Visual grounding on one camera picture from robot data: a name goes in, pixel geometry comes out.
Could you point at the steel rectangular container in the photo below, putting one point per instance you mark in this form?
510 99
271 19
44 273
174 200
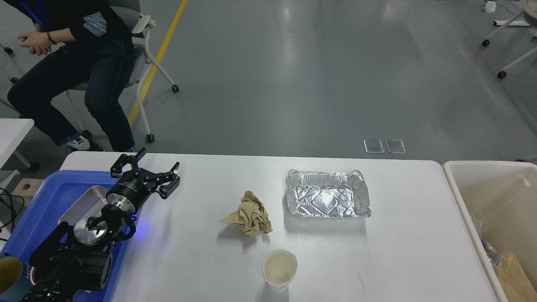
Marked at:
89 204

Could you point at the white side table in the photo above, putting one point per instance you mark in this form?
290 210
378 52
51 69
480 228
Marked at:
12 133

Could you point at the floor plate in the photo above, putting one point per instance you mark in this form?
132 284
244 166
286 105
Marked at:
373 146
395 146

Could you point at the grey office chair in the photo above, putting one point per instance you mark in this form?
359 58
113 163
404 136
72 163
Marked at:
140 26

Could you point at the aluminium foil tray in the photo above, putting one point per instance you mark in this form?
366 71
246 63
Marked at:
327 194

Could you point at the white plastic bin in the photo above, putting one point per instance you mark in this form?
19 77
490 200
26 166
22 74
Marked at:
497 200

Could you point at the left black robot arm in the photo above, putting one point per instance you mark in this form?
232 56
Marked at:
79 257

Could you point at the white paper cup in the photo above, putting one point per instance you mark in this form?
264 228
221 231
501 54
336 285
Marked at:
279 268

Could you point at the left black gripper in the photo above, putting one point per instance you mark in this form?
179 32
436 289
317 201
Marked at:
134 186

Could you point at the crumpled brown paper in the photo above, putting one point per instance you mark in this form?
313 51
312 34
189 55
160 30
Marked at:
251 216

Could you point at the person in black clothes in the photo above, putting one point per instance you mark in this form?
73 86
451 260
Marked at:
82 41

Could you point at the right floor plate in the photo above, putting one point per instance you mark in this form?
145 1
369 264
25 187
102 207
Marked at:
395 146

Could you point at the left floor plate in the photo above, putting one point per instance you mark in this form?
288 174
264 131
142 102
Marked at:
373 146

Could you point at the wooden block with hole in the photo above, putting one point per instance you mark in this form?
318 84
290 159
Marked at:
27 188

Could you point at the blue mug yellow inside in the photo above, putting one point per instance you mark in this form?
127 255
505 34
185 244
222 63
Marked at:
15 279

